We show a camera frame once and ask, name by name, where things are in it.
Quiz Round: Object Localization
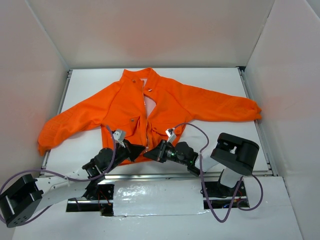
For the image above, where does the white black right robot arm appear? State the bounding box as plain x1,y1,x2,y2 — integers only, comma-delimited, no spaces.
143,132,260,196

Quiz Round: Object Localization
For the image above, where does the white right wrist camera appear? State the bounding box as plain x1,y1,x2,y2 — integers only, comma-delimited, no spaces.
165,128,177,144

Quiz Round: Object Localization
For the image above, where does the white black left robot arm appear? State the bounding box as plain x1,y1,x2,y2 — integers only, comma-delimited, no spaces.
0,139,145,228

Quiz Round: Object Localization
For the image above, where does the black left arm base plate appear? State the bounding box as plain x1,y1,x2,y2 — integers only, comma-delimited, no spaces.
66,184,115,217

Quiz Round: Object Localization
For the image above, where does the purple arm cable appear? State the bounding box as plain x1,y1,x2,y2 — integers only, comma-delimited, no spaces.
172,122,265,223
0,124,118,225

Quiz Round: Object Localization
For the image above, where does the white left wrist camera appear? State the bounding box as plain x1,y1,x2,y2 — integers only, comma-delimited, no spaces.
112,129,126,148

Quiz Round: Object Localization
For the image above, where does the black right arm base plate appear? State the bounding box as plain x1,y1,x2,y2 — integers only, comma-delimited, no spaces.
205,181,250,209

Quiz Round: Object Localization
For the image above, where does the orange zip-up jacket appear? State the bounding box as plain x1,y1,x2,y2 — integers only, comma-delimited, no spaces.
37,68,261,155

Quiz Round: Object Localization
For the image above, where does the aluminium table frame rail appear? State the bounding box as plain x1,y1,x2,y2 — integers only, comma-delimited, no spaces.
43,68,273,180

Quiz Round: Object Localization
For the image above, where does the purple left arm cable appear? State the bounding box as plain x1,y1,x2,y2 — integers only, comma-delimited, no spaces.
0,124,118,225

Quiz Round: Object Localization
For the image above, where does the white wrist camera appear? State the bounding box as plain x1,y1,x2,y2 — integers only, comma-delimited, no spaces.
165,128,177,144
112,129,126,148

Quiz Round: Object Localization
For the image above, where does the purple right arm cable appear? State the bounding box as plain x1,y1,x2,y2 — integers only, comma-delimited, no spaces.
172,122,265,223

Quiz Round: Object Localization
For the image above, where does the white foam cover panel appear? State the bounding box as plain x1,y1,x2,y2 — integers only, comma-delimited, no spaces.
113,179,205,217

